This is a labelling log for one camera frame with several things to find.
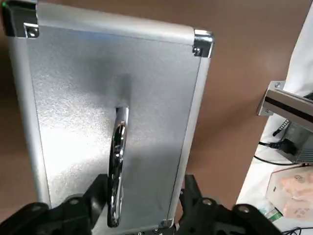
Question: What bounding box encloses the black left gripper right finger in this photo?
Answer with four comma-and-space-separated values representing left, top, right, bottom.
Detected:
176, 174, 291, 235

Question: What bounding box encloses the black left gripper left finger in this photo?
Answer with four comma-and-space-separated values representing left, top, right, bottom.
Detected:
0, 173, 111, 235

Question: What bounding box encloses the aluminium first-aid case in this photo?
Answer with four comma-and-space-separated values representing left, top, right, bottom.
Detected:
1, 0, 215, 235

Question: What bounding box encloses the green white small packet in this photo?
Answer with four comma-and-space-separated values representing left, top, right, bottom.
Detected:
259, 198, 285, 223

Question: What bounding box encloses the grey power supply box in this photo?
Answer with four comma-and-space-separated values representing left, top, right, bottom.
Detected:
283, 122, 313, 165

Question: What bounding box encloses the black plug with cable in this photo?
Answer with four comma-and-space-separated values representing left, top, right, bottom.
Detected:
258, 138, 298, 155

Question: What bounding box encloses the aluminium frame post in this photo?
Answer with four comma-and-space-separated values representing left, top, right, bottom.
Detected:
256, 80, 313, 121

